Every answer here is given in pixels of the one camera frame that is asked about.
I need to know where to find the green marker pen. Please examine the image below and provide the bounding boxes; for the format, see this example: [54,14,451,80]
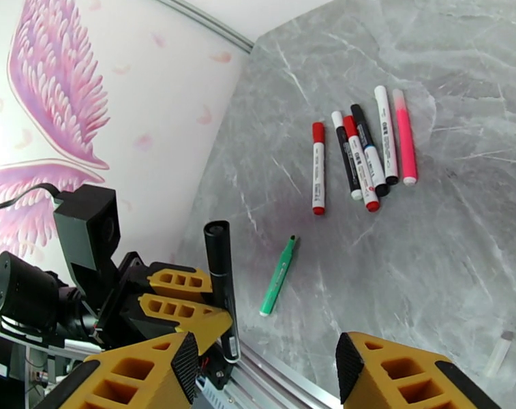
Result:
[258,234,300,318]

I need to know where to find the pink highlighter pen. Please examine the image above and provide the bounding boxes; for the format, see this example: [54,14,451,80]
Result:
[391,89,419,186]

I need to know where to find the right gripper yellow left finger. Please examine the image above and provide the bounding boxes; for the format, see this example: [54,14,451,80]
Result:
[33,331,199,409]

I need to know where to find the aluminum base rail frame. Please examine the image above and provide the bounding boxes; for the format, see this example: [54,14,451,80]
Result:
[198,335,344,409]

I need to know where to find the black marker with blue ring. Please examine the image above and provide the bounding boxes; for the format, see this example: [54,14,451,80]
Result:
[350,104,391,198]

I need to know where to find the clear pen cap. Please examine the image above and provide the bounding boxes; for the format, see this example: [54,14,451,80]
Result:
[483,331,515,379]

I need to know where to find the slim black marker pen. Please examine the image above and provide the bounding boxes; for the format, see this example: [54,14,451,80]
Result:
[202,220,241,364]

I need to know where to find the red white whiteboard marker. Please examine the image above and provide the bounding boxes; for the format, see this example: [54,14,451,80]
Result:
[342,115,381,213]
[310,121,328,216]

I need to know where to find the black body white end marker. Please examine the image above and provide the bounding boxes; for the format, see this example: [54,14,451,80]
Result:
[331,110,364,201]

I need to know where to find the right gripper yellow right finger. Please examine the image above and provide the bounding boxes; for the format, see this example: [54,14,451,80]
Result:
[335,331,504,409]

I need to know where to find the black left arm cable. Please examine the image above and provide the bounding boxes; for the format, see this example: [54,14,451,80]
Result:
[0,183,61,213]

